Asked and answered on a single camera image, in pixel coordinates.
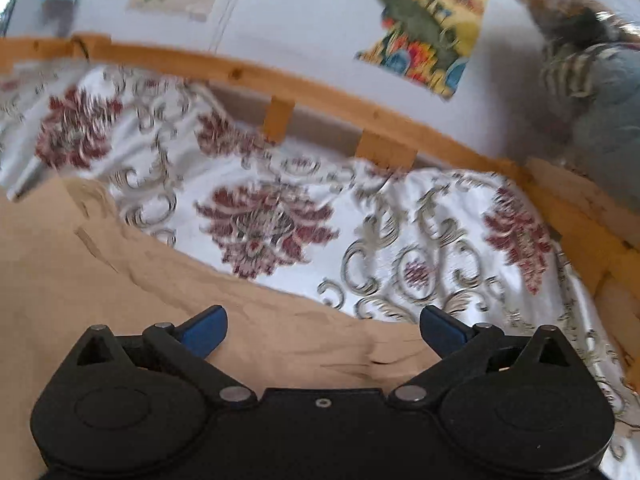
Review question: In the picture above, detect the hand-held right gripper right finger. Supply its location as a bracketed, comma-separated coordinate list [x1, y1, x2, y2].
[388, 304, 575, 407]

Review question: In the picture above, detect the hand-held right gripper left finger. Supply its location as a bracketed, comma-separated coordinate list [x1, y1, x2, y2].
[75, 304, 258, 407]

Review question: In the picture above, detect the beige garment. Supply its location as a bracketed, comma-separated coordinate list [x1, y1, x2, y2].
[0, 176, 442, 480]

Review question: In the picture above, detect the white floral bedsheet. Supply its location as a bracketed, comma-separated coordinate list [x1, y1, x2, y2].
[0, 64, 632, 467]

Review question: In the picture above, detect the grey-blue cloth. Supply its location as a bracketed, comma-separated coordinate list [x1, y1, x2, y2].
[567, 45, 640, 188]

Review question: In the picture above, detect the striped cloth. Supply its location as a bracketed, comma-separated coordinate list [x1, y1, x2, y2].
[541, 44, 623, 103]

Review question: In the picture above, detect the wooden bed frame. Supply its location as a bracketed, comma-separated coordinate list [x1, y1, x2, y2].
[0, 33, 640, 376]

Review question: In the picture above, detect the yellow colourful wall poster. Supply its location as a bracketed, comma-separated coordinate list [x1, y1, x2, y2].
[356, 0, 495, 101]

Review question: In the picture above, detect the dark cable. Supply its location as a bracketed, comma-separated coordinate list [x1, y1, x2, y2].
[71, 36, 95, 62]

